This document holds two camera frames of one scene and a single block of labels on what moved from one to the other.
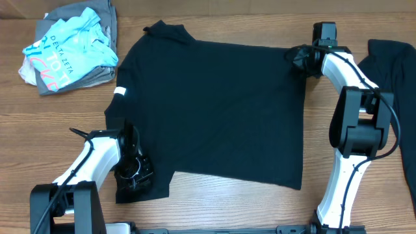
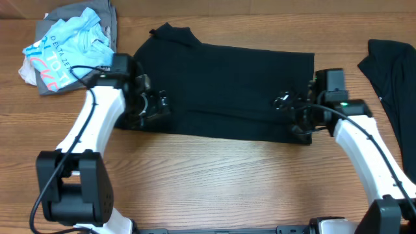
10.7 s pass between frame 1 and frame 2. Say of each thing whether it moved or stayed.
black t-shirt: moved
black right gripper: moved
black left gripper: moved
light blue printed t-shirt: stayed
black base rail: stayed
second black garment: stayed
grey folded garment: stayed
